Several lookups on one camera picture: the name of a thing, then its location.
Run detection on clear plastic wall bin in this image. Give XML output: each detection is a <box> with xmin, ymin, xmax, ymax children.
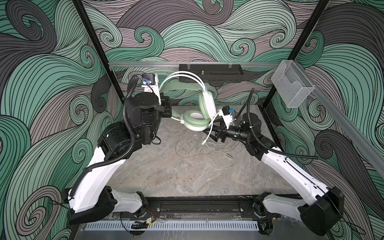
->
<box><xmin>271</xmin><ymin>60</ymin><xmax>315</xmax><ymax>108</ymax></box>

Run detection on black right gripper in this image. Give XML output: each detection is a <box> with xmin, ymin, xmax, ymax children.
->
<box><xmin>205</xmin><ymin>117</ymin><xmax>255</xmax><ymax>144</ymax></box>

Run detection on mint green headphones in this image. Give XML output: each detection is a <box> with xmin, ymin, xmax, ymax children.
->
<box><xmin>159</xmin><ymin>71</ymin><xmax>219</xmax><ymax>132</ymax></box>

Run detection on black frame post left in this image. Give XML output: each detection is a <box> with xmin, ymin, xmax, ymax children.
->
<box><xmin>72</xmin><ymin>0</ymin><xmax>125</xmax><ymax>105</ymax></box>

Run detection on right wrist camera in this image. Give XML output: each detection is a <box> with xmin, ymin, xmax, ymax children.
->
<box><xmin>219</xmin><ymin>106</ymin><xmax>235</xmax><ymax>129</ymax></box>

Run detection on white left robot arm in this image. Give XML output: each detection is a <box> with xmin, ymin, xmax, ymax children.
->
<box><xmin>62</xmin><ymin>92</ymin><xmax>172</xmax><ymax>225</ymax></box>

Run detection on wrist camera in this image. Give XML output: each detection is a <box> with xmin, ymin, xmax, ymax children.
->
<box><xmin>142</xmin><ymin>74</ymin><xmax>158</xmax><ymax>87</ymax></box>
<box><xmin>219</xmin><ymin>106</ymin><xmax>235</xmax><ymax>129</ymax></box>

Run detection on black frame post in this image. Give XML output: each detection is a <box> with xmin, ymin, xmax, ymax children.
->
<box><xmin>72</xmin><ymin>0</ymin><xmax>125</xmax><ymax>105</ymax></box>
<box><xmin>260</xmin><ymin>0</ymin><xmax>329</xmax><ymax>111</ymax></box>

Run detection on white slotted cable duct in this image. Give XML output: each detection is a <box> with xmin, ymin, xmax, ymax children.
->
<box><xmin>85</xmin><ymin>220</ymin><xmax>259</xmax><ymax>232</ymax></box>

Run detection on mint green headphone cable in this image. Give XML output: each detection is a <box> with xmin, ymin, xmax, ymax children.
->
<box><xmin>175</xmin><ymin>118</ymin><xmax>236</xmax><ymax>170</ymax></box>

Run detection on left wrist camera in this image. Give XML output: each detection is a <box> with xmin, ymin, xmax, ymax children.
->
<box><xmin>142</xmin><ymin>74</ymin><xmax>158</xmax><ymax>87</ymax></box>

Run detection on aluminium wall rail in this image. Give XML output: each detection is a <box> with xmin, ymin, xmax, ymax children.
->
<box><xmin>109</xmin><ymin>61</ymin><xmax>280</xmax><ymax>69</ymax></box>

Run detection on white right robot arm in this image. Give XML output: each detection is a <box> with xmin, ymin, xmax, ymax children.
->
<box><xmin>204</xmin><ymin>113</ymin><xmax>345</xmax><ymax>236</ymax></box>

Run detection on black frame post right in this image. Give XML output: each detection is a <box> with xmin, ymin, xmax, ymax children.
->
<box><xmin>260</xmin><ymin>0</ymin><xmax>329</xmax><ymax>111</ymax></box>

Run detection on black perforated wall tray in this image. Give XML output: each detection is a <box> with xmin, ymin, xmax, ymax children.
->
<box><xmin>179</xmin><ymin>64</ymin><xmax>244</xmax><ymax>83</ymax></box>

